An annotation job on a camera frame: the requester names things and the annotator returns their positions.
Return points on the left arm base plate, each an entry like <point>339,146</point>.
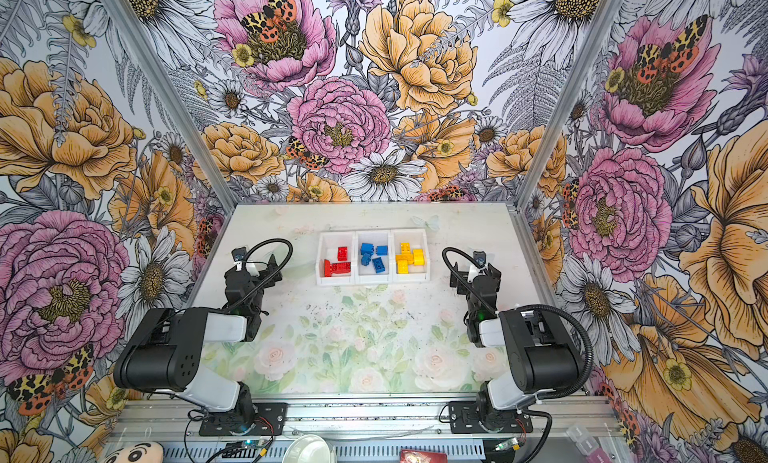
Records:
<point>269,419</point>

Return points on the blue lego long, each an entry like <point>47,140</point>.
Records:
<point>379,266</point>

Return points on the red lego small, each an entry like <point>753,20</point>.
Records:
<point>342,254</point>

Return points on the red packet at bottom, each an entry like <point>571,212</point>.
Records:
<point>419,456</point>

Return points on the green circuit board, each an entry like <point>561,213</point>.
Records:
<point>511,444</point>
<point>247,448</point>

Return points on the clear plastic bottle pink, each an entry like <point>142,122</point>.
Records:
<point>587,445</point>

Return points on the red lego long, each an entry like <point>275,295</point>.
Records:
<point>340,268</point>

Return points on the yellow lego long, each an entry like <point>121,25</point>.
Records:
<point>405,252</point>

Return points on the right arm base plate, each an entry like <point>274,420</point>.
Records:
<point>466,417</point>

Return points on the white round cup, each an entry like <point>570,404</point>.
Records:
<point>309,449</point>

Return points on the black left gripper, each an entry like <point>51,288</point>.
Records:
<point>267,273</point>

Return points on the green circuit board right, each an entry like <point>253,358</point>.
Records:
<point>511,444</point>

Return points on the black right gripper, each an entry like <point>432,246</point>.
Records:
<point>463,278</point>

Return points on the green circuit board left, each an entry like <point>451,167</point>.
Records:
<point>247,448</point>

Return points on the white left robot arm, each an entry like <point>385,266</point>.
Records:
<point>163,355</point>

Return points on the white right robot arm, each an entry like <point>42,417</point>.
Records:
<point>549,353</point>

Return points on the white three-compartment tray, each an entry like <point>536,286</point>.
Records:
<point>365,275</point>

